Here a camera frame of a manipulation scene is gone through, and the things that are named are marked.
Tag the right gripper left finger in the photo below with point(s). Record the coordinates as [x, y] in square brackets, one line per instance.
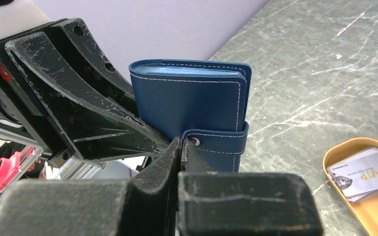
[144, 205]

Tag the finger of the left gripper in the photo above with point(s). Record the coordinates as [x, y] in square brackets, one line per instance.
[94, 58]
[111, 132]

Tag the navy blue card holder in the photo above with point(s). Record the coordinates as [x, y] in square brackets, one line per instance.
[203, 101]

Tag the orange oval tray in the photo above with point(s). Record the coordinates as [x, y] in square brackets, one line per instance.
[366, 209]

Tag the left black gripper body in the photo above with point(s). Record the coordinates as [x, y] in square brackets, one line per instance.
[41, 86]

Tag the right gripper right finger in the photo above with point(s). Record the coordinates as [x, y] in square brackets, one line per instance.
[215, 203]

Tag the silver VIP card stack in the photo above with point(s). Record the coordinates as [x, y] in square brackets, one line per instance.
[357, 175]

